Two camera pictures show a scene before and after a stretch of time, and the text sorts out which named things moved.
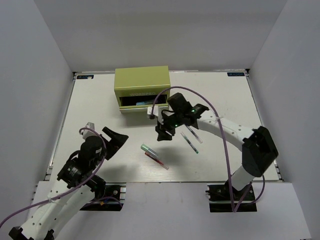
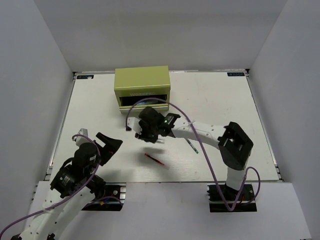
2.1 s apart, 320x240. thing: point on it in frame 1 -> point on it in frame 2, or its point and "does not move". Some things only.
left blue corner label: x=85 y=76 does not move
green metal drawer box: x=136 y=88 does not move
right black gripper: x=163 y=135 -> x=143 y=135
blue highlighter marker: x=142 y=103 does not move
